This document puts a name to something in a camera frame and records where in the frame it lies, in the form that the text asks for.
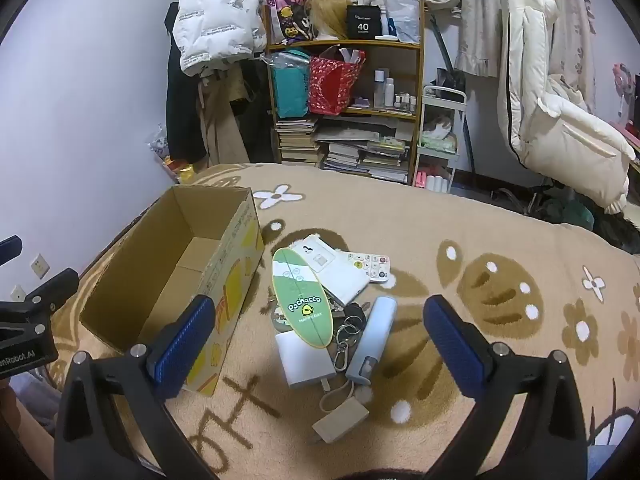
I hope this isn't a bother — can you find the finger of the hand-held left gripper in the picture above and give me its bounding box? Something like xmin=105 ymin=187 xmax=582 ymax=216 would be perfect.
xmin=0 ymin=236 xmax=24 ymax=264
xmin=0 ymin=268 xmax=80 ymax=345

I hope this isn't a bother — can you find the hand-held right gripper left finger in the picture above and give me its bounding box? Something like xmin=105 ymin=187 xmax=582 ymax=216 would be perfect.
xmin=52 ymin=295 xmax=221 ymax=480

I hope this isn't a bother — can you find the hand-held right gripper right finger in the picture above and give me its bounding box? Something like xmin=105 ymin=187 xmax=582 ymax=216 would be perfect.
xmin=422 ymin=294 xmax=588 ymax=480

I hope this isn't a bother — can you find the cartoon print green case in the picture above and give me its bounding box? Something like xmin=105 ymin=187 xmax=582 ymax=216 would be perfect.
xmin=270 ymin=301 xmax=292 ymax=333

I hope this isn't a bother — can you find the brown cardboard box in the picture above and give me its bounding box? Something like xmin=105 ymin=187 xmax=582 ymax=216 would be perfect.
xmin=79 ymin=185 xmax=266 ymax=398

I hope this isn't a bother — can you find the bunch of keys with rings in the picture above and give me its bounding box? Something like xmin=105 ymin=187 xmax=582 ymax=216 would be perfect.
xmin=327 ymin=300 xmax=371 ymax=372

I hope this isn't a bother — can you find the large white charger block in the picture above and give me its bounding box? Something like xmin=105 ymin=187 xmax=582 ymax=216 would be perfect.
xmin=275 ymin=330 xmax=337 ymax=391

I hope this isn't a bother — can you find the white remote control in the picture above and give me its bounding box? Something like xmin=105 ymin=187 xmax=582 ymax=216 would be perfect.
xmin=347 ymin=252 xmax=391 ymax=286

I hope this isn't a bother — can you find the green oval cartoon board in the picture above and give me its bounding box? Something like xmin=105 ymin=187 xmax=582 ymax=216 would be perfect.
xmin=271 ymin=247 xmax=335 ymax=348

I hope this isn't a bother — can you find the small beige charger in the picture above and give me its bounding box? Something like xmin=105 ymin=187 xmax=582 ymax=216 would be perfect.
xmin=312 ymin=399 xmax=370 ymax=445

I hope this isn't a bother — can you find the white rectangular case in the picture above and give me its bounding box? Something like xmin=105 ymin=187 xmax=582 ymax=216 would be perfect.
xmin=291 ymin=234 xmax=371 ymax=307

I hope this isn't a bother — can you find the light blue handheld tube device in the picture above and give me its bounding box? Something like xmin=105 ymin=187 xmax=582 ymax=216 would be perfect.
xmin=320 ymin=296 xmax=398 ymax=413

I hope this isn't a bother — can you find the row of pink white bottles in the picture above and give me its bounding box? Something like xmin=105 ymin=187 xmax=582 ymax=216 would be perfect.
xmin=415 ymin=170 xmax=449 ymax=192

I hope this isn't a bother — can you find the plastic bag of snacks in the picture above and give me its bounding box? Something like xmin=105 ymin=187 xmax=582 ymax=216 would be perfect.
xmin=147 ymin=125 xmax=196 ymax=183

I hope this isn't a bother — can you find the dark green bag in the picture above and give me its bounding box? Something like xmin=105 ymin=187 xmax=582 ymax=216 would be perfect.
xmin=540 ymin=195 xmax=596 ymax=231

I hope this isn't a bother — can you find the green tissue packet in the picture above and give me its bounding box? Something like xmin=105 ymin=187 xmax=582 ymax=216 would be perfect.
xmin=420 ymin=130 xmax=458 ymax=154

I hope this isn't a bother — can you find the pile of books and papers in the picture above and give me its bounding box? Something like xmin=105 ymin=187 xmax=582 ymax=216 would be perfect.
xmin=316 ymin=120 xmax=411 ymax=183

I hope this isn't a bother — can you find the beige hanging coat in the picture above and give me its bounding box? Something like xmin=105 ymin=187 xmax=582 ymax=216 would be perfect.
xmin=197 ymin=67 xmax=251 ymax=166

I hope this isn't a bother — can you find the dark hanging coat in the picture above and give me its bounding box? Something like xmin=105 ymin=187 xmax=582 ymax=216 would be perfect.
xmin=165 ymin=2 xmax=208 ymax=166

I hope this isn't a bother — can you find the stack of old books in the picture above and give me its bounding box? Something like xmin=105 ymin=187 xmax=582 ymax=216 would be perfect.
xmin=274 ymin=117 xmax=323 ymax=166

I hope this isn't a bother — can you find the cream puffer coat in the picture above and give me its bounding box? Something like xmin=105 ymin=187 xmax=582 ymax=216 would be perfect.
xmin=497 ymin=0 xmax=637 ymax=213

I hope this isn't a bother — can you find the white storage cart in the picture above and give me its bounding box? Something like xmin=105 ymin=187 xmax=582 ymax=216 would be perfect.
xmin=414 ymin=84 xmax=468 ymax=193

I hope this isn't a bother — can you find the teal bag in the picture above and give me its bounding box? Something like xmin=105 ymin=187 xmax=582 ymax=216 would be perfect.
xmin=260 ymin=50 xmax=312 ymax=120

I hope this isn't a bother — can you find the red patterned bag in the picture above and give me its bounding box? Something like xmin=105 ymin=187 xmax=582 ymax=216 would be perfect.
xmin=307 ymin=46 xmax=366 ymax=116

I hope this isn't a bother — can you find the white puffer jacket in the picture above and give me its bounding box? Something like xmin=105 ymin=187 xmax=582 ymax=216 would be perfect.
xmin=172 ymin=0 xmax=268 ymax=78

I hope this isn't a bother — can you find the pink desk fan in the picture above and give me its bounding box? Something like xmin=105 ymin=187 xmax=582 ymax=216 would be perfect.
xmin=611 ymin=62 xmax=637 ymax=126

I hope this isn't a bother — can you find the black box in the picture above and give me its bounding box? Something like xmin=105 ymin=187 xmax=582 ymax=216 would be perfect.
xmin=346 ymin=5 xmax=383 ymax=40

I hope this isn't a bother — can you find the clear plastic bag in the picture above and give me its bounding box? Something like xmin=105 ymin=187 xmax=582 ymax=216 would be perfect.
xmin=384 ymin=0 xmax=421 ymax=45

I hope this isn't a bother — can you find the black bag with pink print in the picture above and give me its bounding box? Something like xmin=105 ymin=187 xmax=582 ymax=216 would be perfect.
xmin=265 ymin=0 xmax=316 ymax=46

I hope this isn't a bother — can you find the blond wig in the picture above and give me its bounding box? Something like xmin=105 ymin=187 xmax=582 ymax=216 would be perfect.
xmin=306 ymin=0 xmax=353 ymax=41

